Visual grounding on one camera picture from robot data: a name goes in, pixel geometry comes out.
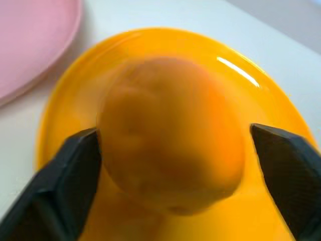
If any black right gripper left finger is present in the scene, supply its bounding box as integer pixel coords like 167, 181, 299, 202
0, 128, 102, 241

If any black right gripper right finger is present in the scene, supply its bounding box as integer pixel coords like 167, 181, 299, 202
250, 123, 321, 241

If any round orange fruit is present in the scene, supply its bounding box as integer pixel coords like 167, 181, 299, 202
96, 56, 245, 216

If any pink plate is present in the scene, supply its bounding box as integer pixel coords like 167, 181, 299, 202
0, 0, 83, 107

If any orange plate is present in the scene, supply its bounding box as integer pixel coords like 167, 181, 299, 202
36, 27, 317, 241

